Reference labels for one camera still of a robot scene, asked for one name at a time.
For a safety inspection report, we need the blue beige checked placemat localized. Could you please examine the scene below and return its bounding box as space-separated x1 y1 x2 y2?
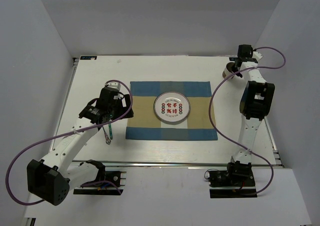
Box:
125 81 218 141

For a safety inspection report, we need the green handled table knife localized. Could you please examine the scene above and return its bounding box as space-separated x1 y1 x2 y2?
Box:
108 123 113 140

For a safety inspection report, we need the left blue corner label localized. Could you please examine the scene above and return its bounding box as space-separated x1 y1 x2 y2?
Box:
79 55 97 61

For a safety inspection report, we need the iridescent metal fork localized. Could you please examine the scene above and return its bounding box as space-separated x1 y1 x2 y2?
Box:
102 127 112 145

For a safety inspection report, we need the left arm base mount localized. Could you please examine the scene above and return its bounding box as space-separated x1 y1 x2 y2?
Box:
73 160 127 196

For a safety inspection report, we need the metal cup white sleeve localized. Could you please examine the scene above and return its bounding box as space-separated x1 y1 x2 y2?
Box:
222 61 235 79

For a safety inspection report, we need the white plate red lettering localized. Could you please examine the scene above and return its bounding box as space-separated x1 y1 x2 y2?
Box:
153 91 191 124

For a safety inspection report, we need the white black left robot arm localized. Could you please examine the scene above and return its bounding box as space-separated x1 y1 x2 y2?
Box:
27 81 133 206

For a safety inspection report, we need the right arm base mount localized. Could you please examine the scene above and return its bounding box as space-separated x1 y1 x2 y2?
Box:
204 161 258 199

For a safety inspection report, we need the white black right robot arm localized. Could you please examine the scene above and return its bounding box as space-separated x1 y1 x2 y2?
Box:
231 44 275 165

